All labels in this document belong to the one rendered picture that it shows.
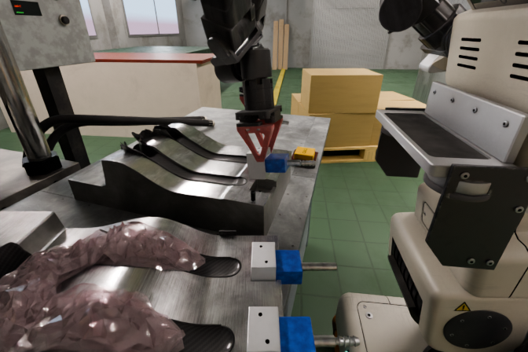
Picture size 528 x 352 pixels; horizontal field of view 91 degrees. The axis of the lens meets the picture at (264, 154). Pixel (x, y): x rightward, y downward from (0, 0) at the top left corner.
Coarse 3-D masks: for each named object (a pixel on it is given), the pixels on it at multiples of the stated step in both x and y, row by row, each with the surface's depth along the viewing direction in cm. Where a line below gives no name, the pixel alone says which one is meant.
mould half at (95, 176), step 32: (192, 128) 77; (128, 160) 57; (192, 160) 66; (96, 192) 62; (128, 192) 59; (160, 192) 56; (192, 192) 54; (224, 192) 53; (256, 192) 53; (192, 224) 57; (224, 224) 54; (256, 224) 51
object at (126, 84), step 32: (96, 64) 286; (128, 64) 282; (160, 64) 278; (192, 64) 274; (32, 96) 311; (96, 96) 302; (128, 96) 297; (160, 96) 293; (192, 96) 289; (96, 128) 320; (128, 128) 315
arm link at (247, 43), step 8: (256, 24) 45; (256, 32) 45; (208, 40) 41; (216, 40) 41; (224, 40) 41; (248, 40) 45; (216, 48) 42; (224, 48) 41; (240, 48) 45; (248, 48) 44; (216, 56) 44; (224, 56) 43; (232, 56) 43; (240, 56) 44; (216, 64) 52; (224, 64) 51; (232, 64) 49; (216, 72) 53; (224, 72) 51; (232, 72) 50; (224, 80) 54; (232, 80) 52; (240, 80) 51
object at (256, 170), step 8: (248, 152) 51; (248, 160) 51; (272, 160) 50; (280, 160) 50; (288, 160) 51; (296, 160) 51; (304, 160) 51; (248, 168) 52; (256, 168) 51; (264, 168) 51; (272, 168) 51; (280, 168) 50; (256, 176) 52; (264, 176) 51
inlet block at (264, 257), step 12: (252, 252) 40; (264, 252) 40; (276, 252) 41; (288, 252) 41; (252, 264) 38; (264, 264) 38; (276, 264) 39; (288, 264) 39; (300, 264) 39; (312, 264) 40; (324, 264) 40; (252, 276) 38; (264, 276) 38; (276, 276) 38; (288, 276) 38; (300, 276) 38
